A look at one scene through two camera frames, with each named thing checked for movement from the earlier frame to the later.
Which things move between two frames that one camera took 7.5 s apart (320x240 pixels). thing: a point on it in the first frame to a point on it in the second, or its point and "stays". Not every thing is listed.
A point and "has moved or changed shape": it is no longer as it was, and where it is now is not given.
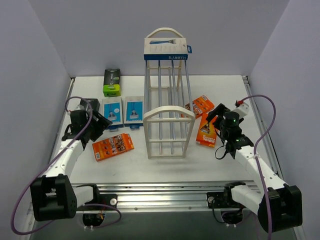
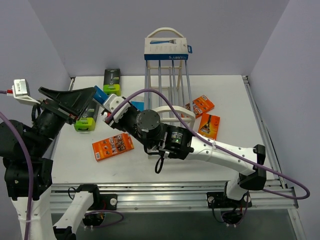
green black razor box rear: (112, 83) stays
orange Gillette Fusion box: (207, 132) stays
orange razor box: (200, 105) stays
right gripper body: (218, 113) to (122, 116)
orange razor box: (121, 143) stays
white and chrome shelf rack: (169, 115) stays
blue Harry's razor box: (112, 109) has moved or changed shape
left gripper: (97, 124) to (58, 109)
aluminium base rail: (159, 196) stays
